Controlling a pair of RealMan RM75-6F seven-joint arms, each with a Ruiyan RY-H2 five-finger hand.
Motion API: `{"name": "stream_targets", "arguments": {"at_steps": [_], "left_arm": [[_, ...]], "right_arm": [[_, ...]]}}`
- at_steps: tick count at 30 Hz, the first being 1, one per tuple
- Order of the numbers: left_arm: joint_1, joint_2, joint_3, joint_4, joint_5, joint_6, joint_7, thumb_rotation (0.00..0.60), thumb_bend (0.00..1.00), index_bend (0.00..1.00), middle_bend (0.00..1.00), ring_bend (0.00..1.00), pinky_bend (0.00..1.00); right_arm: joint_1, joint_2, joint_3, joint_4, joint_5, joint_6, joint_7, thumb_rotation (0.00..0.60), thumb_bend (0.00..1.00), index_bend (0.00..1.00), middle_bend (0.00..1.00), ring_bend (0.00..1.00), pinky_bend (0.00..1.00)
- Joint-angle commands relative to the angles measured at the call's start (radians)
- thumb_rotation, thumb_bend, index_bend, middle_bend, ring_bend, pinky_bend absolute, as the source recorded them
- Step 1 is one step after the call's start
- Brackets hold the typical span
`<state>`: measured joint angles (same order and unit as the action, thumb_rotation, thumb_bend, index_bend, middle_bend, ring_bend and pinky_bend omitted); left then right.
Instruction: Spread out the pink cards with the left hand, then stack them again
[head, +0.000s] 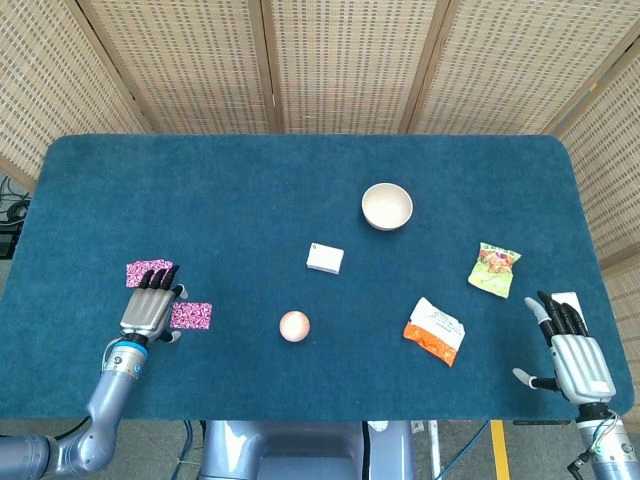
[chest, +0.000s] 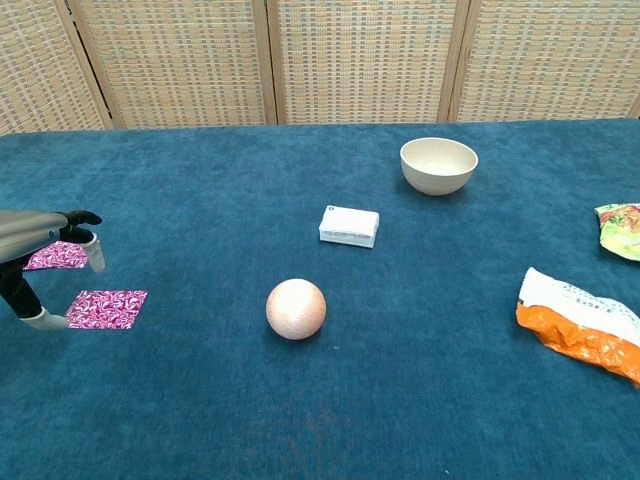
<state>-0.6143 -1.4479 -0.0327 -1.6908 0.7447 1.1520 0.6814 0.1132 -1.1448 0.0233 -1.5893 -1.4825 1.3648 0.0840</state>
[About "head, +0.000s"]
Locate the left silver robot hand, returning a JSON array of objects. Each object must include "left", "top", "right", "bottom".
[{"left": 118, "top": 263, "right": 189, "bottom": 346}]

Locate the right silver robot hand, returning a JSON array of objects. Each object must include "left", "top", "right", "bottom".
[{"left": 512, "top": 291, "right": 617, "bottom": 406}]

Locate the white paper card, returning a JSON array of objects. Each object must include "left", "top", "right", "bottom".
[{"left": 550, "top": 291, "right": 589, "bottom": 335}]

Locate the green snack bag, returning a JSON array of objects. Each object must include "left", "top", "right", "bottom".
[{"left": 467, "top": 241, "right": 522, "bottom": 300}]

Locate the peach foam ball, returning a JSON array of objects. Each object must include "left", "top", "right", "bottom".
[{"left": 278, "top": 310, "right": 311, "bottom": 343}]

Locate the orange and white snack bag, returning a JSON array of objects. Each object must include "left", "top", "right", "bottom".
[{"left": 403, "top": 296, "right": 466, "bottom": 368}]

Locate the black floor power box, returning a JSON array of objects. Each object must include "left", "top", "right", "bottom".
[{"left": 0, "top": 227, "right": 22, "bottom": 260}]

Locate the white table leg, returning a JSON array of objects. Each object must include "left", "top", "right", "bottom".
[{"left": 412, "top": 419, "right": 445, "bottom": 480}]

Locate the small white box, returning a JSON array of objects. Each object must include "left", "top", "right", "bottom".
[{"left": 306, "top": 242, "right": 345, "bottom": 275}]

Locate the teal table cloth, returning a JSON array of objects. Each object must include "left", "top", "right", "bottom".
[{"left": 0, "top": 133, "right": 635, "bottom": 424}]

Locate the grey robot torso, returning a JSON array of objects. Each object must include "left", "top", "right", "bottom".
[{"left": 199, "top": 419, "right": 416, "bottom": 480}]

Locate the woven folding screen panel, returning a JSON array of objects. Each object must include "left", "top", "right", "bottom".
[
  {"left": 409, "top": 0, "right": 640, "bottom": 136},
  {"left": 0, "top": 0, "right": 151, "bottom": 189},
  {"left": 552, "top": 37, "right": 640, "bottom": 416},
  {"left": 77, "top": 0, "right": 279, "bottom": 135},
  {"left": 259, "top": 0, "right": 451, "bottom": 135}
]

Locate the cream bowl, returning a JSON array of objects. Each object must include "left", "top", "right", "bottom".
[{"left": 361, "top": 182, "right": 415, "bottom": 232}]

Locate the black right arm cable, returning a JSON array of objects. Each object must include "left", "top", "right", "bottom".
[{"left": 565, "top": 447, "right": 599, "bottom": 476}]

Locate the blue cable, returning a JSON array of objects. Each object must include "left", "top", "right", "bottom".
[
  {"left": 174, "top": 419, "right": 197, "bottom": 480},
  {"left": 439, "top": 419, "right": 492, "bottom": 480}
]

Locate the black floor cable bundle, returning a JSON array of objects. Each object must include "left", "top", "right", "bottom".
[{"left": 0, "top": 174, "right": 32, "bottom": 224}]

